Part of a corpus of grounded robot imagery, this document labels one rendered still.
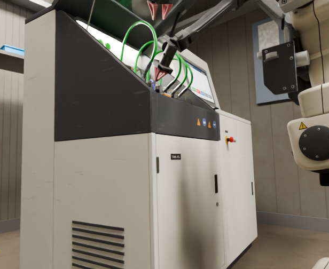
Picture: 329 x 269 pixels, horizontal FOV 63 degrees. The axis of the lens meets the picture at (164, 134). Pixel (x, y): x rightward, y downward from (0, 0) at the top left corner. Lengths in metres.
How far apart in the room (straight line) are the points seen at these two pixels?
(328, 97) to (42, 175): 1.25
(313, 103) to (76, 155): 0.95
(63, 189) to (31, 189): 0.26
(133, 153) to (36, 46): 0.88
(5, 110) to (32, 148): 1.76
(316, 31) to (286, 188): 2.14
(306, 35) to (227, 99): 2.30
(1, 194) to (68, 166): 1.98
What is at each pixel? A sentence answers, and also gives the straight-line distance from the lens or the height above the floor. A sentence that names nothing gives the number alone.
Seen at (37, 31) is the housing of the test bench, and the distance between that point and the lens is 1.68.
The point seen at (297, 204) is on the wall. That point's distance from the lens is 2.96.
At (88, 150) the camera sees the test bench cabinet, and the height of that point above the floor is 0.74.
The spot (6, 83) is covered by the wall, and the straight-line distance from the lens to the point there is 3.34.
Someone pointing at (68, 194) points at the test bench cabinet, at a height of 0.54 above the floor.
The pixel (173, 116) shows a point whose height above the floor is 0.87.
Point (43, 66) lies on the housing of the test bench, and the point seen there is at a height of 1.18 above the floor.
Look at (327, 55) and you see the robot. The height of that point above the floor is 0.99.
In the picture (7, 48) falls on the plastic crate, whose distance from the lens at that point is 2.88.
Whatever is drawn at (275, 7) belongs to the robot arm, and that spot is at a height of 1.36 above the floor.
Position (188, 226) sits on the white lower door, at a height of 0.40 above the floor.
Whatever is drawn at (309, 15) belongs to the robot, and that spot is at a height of 1.10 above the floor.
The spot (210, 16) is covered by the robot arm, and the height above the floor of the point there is 1.39.
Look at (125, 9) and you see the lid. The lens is 1.74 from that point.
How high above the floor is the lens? 0.69
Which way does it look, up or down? 5 degrees up
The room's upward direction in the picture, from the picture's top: 2 degrees counter-clockwise
